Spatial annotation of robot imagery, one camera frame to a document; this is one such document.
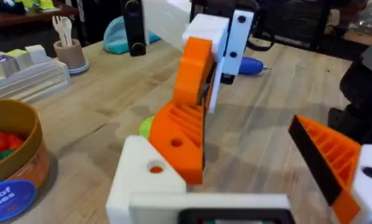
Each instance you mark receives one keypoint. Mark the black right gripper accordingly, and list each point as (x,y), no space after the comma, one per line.
(211,6)

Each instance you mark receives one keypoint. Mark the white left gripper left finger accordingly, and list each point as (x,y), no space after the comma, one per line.
(133,177)

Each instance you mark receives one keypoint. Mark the white orange left gripper right finger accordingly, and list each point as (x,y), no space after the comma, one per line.
(344,174)

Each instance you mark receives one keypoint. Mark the blue electric screwdriver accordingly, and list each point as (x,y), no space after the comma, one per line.
(249,66)

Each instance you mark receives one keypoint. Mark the teal soft bag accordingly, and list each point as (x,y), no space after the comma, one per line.
(116,37)

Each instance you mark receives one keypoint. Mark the brown toy tub with toys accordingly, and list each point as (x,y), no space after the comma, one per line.
(15,149)

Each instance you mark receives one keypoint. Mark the beige cup with blue base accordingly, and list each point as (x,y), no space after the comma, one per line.
(70,57)

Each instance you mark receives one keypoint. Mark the white rack with toy blocks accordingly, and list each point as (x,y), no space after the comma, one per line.
(21,77)

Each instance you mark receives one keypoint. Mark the white spoon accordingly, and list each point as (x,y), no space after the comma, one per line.
(67,29)

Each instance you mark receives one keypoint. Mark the white fork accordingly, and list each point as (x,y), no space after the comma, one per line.
(58,28)

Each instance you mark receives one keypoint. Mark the dark wooden side table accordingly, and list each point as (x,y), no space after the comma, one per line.
(24,17)

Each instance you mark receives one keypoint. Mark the black metal frame furniture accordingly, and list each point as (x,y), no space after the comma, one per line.
(291,21)

